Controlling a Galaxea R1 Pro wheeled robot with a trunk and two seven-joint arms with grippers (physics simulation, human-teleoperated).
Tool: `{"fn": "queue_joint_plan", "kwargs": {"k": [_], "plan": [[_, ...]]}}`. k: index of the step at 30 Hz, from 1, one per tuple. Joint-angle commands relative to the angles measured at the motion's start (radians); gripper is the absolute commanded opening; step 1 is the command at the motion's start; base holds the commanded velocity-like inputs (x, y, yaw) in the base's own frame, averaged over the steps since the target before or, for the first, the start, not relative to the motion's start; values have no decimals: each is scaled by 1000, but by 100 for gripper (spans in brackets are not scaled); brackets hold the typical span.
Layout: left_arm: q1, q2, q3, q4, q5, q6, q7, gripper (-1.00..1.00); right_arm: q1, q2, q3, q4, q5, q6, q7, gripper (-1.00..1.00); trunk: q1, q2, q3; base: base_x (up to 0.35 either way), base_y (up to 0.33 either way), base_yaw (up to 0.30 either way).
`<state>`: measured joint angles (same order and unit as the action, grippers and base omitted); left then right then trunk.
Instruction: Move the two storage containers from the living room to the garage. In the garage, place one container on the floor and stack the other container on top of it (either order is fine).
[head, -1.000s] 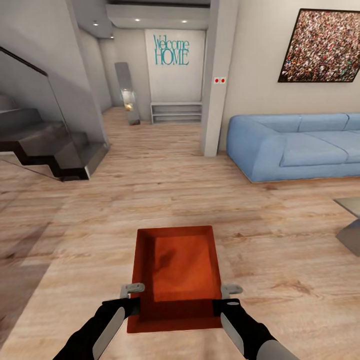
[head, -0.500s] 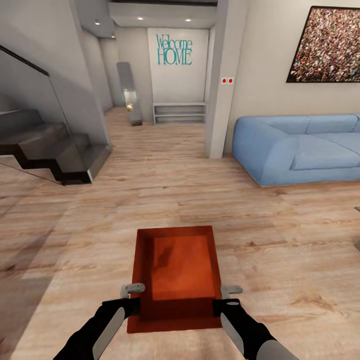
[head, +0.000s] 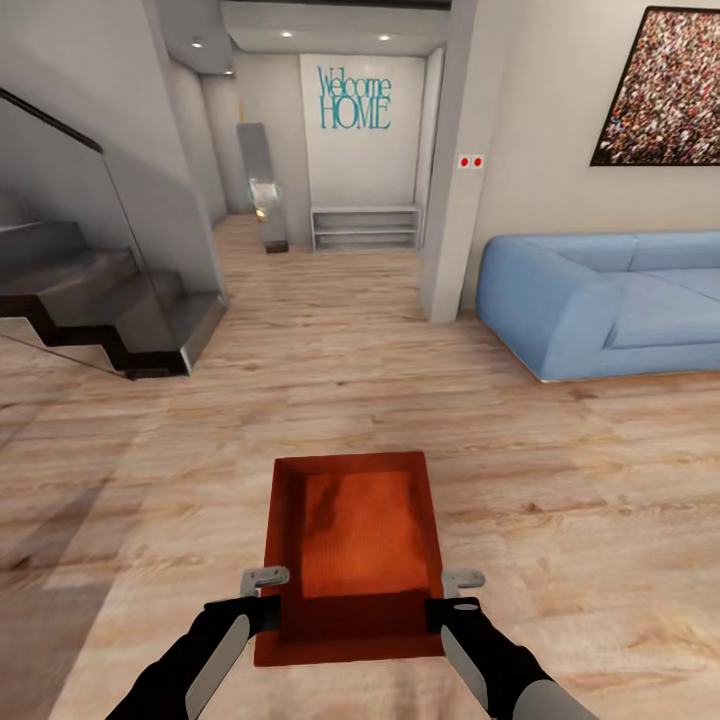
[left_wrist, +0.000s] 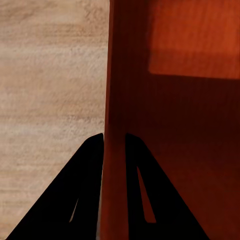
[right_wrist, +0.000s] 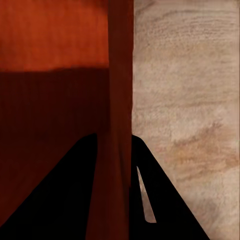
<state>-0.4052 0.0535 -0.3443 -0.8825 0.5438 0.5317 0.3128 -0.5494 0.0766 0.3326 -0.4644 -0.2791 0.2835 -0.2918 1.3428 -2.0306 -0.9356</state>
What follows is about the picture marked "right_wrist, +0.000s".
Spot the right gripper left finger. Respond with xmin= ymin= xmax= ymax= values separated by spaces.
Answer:
xmin=0 ymin=133 xmax=98 ymax=240

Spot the storage box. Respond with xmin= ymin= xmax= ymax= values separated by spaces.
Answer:
xmin=0 ymin=0 xmax=134 ymax=240

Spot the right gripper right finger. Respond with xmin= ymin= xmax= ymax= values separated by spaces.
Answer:
xmin=129 ymin=134 xmax=210 ymax=240

